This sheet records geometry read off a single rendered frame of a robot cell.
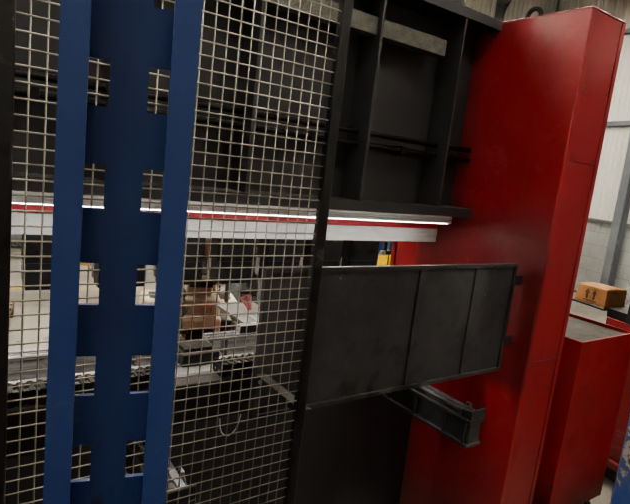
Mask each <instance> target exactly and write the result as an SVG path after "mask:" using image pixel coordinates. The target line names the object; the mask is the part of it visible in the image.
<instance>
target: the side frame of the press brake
mask: <svg viewBox="0 0 630 504"><path fill-rule="evenodd" d="M625 28H626V22H624V21H622V20H620V19H618V18H617V17H615V16H613V15H611V14H609V13H607V12H605V11H603V10H601V9H599V8H597V7H595V6H594V5H592V6H587V7H581V8H576V9H570V10H565V11H559V12H554V13H549V14H543V15H538V16H532V17H527V18H521V19H516V20H510V21H505V22H503V23H502V29H501V31H497V32H492V33H486V34H480V35H477V39H476V46H475V52H474V59H473V65H472V72H471V78H470V85H469V91H468V97H467V104H466V110H465V117H464V123H463V130H462V136H461V143H460V146H462V147H468V148H470V149H471V152H470V153H467V152H461V151H459V156H458V157H464V158H469V159H470V162H469V163H463V162H457V169H456V175H455V181H454V188H453V194H452V201H451V206H455V207H461V208H467V209H472V215H471V218H465V217H452V223H451V224H438V230H437V236H436V242H411V241H393V244H392V251H391V259H390V265H437V264H495V263H516V264H518V269H517V275H516V276H522V281H521V285H515V286H514V291H513V297H512V303H511V308H510V314H509V319H508V325H507V331H506V336H510V335H511V342H510V345H504V347H503V353H502V359H501V364H500V370H498V371H493V372H488V373H483V374H478V375H473V376H468V377H463V378H459V379H454V380H449V381H444V382H439V383H434V384H429V385H431V386H432V387H434V388H436V389H438V390H440V391H442V392H443V393H445V394H447V395H449V396H451V397H453V398H455V399H456V400H458V401H460V402H462V403H464V404H466V401H469V402H470V403H472V407H473V408H474V409H475V410H477V409H481V408H486V411H485V417H484V421H482V422H481V426H480V432H479V437H478V440H479V441H480V444H478V445H475V446H472V447H469V448H466V449H465V448H463V447H462V446H460V445H459V444H457V443H455V442H454V441H452V440H451V439H449V438H447V437H446V436H444V435H443V434H441V433H439V432H438V431H436V430H435V429H433V428H431V427H430V426H428V425H427V424H425V423H423V422H422V421H420V420H419V419H417V418H415V417H414V416H412V421H411V427H410V434H409V440H408V447H407V453H406V460H405V466H404V473H403V479H402V486H401V493H400V499H399V502H400V503H401V504H532V501H533V495H534V490H535V485H536V480H537V475H538V470H539V465H540V460H541V455H542V450H543V445H544V440H545V435H546V429H547V424H548V419H549V414H550V409H551V404H552V399H553V394H554V389H555V384H556V379H557V374H558V369H559V363H560V358H561V353H562V348H563V343H564V338H565V333H566V328H567V323H568V318H569V313H570V308H571V303H572V297H573V292H574V287H575V282H576V277H577V272H578V267H579V262H580V257H581V252H582V247H583V242H584V237H585V232H586V226H587V221H588V216H589V211H590V206H591V201H592V196H593V191H594V186H595V181H596V176H597V171H598V166H599V160H600V155H601V150H602V145H603V140H604V135H605V130H606V125H607V120H608V115H609V110H610V105H611V100H612V94H613V89H614V84H615V79H616V74H617V69H618V64H619V59H620V54H621V49H622V44H623V39H624V34H625Z"/></svg>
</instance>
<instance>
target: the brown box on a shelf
mask: <svg viewBox="0 0 630 504"><path fill-rule="evenodd" d="M579 284H581V285H579V287H578V289H577V293H576V297H572V300H573V301H576V302H579V303H582V304H585V305H588V306H591V307H594V308H596V309H599V310H602V311H608V308H629V306H626V305H625V300H626V295H627V290H624V289H620V288H616V287H612V286H608V285H605V284H601V283H595V282H581V283H579Z"/></svg>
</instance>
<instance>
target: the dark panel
mask: <svg viewBox="0 0 630 504"><path fill-rule="evenodd" d="M517 269H518V264H516V263H495V264H437V265H379V266H322V274H321V283H320V291H319V300H318V308H317V317H316V325H315V334H314V342H313V350H312V359H311V367H310V376H309V384H308V393H307V401H306V405H307V406H308V407H309V408H311V409H312V408H317V407H322V406H327V405H332V404H337V403H341V402H346V401H351V400H356V399H361V398H366V397H371V396H376V395H380V394H385V393H390V392H395V391H400V390H405V389H410V388H415V387H419V386H424V385H429V384H434V383H439V382H444V381H449V380H454V379H459V378H463V377H468V376H473V375H478V374H483V373H488V372H493V371H498V370H500V364H501V359H502V353H503V347H504V342H505V336H506V331H507V325H508V319H509V314H510V308H511V303H512V297H513V291H514V286H515V280H516V275H517Z"/></svg>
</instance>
